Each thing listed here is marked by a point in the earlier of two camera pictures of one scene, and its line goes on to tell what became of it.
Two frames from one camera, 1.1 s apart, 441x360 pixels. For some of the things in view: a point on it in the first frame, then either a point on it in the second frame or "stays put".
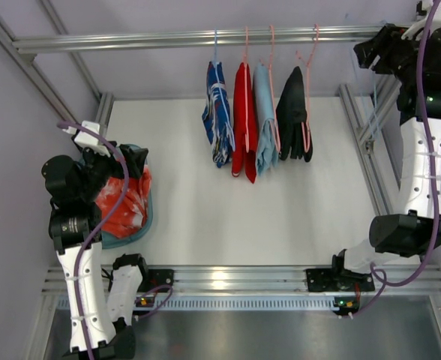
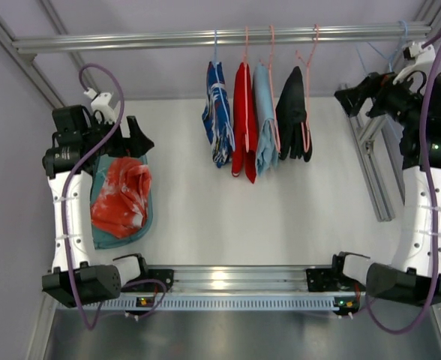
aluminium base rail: (270, 280) stays put
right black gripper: (375, 52) → (373, 96)
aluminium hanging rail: (274, 37) stays put
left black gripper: (119, 163) → (122, 139)
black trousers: (292, 114) stays put
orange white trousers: (131, 215) stays put
